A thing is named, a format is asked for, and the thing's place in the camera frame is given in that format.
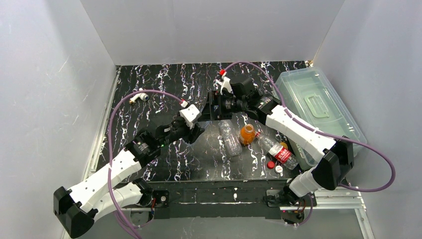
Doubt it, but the white bottle cap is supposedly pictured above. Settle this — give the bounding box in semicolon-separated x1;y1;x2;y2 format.
274;165;283;174

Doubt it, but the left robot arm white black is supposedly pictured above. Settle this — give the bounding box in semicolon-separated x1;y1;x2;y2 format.
53;117;205;239

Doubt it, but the orange juice bottle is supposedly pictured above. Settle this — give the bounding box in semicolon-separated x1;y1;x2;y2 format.
239;124;256;145

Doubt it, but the clear empty plastic bottle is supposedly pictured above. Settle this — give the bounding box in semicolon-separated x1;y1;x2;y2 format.
218;120;242;156

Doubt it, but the red label water bottle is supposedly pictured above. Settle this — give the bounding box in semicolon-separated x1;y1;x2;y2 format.
255;131;299;170

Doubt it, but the orange bottle cap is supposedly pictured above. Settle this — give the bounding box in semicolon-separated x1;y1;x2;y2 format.
280;142;288;149

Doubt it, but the red bottle cap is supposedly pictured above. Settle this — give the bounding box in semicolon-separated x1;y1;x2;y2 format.
266;161;276;169

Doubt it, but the white pipe fitting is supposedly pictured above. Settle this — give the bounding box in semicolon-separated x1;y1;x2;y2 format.
129;93;149;105

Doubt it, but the clear plastic storage box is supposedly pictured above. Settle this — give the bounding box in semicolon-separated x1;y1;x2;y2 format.
273;66;368;170

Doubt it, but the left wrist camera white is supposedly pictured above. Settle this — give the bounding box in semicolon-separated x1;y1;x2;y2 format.
179;105;202;129

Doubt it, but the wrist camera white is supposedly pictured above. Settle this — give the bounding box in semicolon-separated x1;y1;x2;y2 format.
179;105;202;129
215;73;233;94

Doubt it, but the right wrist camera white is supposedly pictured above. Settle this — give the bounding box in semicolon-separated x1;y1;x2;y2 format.
215;73;233;94

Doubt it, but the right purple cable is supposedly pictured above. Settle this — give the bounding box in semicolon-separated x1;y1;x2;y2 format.
218;61;396;193

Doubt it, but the purple cable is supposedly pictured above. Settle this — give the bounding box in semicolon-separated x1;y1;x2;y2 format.
218;61;396;193
107;90;189;239

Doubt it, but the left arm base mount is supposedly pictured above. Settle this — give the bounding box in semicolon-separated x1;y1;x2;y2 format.
132;190;170;229

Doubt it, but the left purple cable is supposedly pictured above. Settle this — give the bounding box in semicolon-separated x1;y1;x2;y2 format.
107;90;189;239

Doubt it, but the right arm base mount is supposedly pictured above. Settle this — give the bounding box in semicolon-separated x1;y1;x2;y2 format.
263;189;317;228

